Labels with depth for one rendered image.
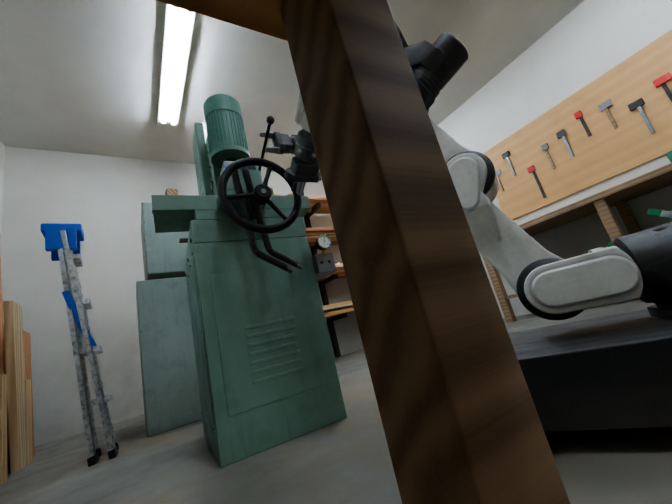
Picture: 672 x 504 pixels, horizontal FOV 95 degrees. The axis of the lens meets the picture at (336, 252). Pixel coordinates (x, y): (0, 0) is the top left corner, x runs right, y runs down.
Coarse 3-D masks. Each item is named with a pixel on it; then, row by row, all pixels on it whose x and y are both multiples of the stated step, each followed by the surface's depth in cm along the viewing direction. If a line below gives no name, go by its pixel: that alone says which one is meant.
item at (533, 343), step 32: (640, 256) 63; (608, 320) 79; (640, 320) 69; (544, 352) 61; (576, 352) 55; (608, 352) 53; (640, 352) 51; (544, 384) 57; (576, 384) 55; (608, 384) 53; (640, 384) 51; (544, 416) 57; (576, 416) 54; (608, 416) 52; (640, 416) 50
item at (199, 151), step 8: (200, 128) 162; (200, 136) 161; (200, 144) 159; (200, 152) 158; (200, 160) 157; (200, 168) 157; (208, 168) 157; (200, 176) 160; (208, 176) 156; (200, 184) 162; (208, 184) 154; (200, 192) 165; (208, 192) 153
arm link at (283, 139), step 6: (276, 132) 139; (276, 138) 138; (282, 138) 139; (288, 138) 140; (294, 138) 140; (276, 144) 140; (282, 144) 136; (288, 144) 138; (294, 144) 140; (282, 150) 136; (288, 150) 140
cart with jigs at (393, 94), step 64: (192, 0) 18; (256, 0) 19; (320, 0) 15; (384, 0) 17; (320, 64) 16; (384, 64) 15; (320, 128) 16; (384, 128) 14; (384, 192) 12; (448, 192) 14; (384, 256) 13; (448, 256) 13; (384, 320) 13; (448, 320) 11; (384, 384) 13; (448, 384) 10; (512, 384) 12; (448, 448) 10; (512, 448) 11
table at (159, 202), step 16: (160, 208) 107; (176, 208) 109; (192, 208) 112; (208, 208) 115; (240, 208) 120; (272, 208) 127; (288, 208) 130; (304, 208) 134; (160, 224) 117; (176, 224) 120
